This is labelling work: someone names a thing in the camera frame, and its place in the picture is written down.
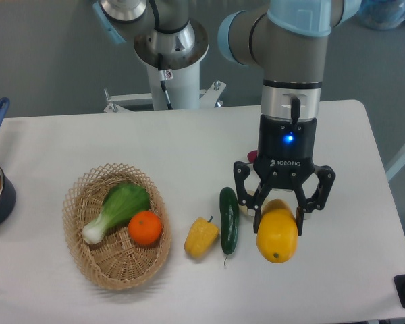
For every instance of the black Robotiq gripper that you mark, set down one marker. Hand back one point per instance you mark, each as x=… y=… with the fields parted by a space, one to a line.
x=284 y=162

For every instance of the yellow mango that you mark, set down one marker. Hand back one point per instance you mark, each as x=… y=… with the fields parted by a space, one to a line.
x=277 y=236

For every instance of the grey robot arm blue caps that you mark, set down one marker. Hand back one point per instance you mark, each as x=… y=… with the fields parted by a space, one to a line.
x=288 y=40

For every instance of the woven wicker basket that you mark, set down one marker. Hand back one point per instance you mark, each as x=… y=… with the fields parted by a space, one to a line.
x=116 y=262

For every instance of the dark red fruit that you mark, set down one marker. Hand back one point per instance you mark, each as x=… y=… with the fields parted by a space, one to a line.
x=252 y=155

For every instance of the beige potato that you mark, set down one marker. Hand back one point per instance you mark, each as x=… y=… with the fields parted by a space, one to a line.
x=243 y=208

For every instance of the green cucumber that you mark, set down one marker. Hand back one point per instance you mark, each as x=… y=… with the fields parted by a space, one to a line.
x=229 y=214

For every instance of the yellow bell pepper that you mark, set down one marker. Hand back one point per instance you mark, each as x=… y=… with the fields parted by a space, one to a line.
x=201 y=236

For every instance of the orange fruit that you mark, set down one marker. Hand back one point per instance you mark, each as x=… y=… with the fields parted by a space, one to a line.
x=145 y=228

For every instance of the green bok choy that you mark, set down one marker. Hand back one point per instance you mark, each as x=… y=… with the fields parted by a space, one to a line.
x=121 y=203

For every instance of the clear plastic bag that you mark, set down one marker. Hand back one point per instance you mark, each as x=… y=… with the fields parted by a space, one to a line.
x=381 y=15

